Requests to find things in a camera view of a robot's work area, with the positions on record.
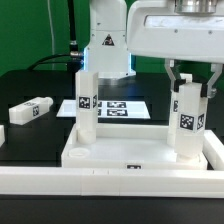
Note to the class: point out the sheet with four tags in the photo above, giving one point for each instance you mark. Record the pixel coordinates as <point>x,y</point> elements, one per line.
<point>109,109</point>

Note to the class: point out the white desk top panel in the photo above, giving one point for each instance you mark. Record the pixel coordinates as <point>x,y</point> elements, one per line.
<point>126,146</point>

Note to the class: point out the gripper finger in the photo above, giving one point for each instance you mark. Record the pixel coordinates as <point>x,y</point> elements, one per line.
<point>175,75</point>
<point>207,89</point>

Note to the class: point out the white U-shaped obstacle fence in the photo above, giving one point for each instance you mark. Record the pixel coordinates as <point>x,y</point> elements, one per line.
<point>207,183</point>

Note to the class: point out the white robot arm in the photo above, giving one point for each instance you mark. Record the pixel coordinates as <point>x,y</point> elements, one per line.
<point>107,52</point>

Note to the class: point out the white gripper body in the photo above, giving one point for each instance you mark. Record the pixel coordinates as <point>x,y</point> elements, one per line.
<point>189,30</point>

